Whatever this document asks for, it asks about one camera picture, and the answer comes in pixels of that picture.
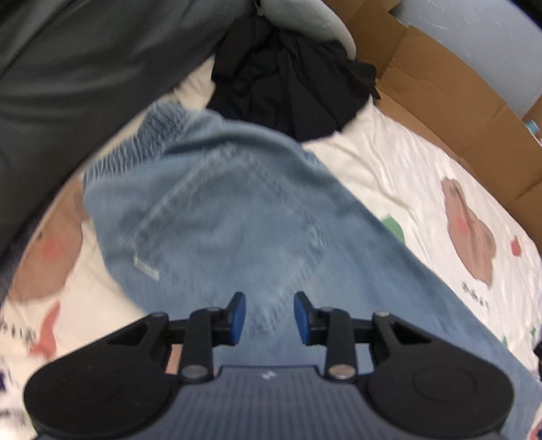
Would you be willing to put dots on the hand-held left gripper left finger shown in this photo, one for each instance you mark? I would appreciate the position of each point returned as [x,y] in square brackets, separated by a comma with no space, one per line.
[238,318]

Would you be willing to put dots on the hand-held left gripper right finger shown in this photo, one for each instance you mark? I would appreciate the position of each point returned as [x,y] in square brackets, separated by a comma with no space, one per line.
[301,320]

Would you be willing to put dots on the cream bear print bed sheet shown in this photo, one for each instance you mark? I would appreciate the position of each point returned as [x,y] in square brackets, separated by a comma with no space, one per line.
[415,169]

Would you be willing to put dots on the black garment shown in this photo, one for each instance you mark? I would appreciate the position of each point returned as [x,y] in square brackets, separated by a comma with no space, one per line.
[292,84]

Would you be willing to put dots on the grey fridge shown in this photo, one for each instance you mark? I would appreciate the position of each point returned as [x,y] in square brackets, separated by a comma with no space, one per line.
[474,34]

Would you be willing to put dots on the grey neck pillow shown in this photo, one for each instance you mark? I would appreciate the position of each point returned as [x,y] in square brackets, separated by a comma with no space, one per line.
[313,19]

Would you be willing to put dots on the teal bottle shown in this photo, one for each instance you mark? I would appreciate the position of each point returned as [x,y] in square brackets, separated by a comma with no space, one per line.
[534,129]

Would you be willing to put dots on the light blue jeans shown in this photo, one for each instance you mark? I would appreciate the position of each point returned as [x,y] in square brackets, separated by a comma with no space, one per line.
[237,211]

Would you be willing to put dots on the long low cardboard sheet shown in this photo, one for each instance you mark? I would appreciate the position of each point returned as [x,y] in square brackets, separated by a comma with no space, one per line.
[444,84]

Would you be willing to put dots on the dark grey shirt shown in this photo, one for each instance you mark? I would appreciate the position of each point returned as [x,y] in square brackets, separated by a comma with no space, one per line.
[93,84]

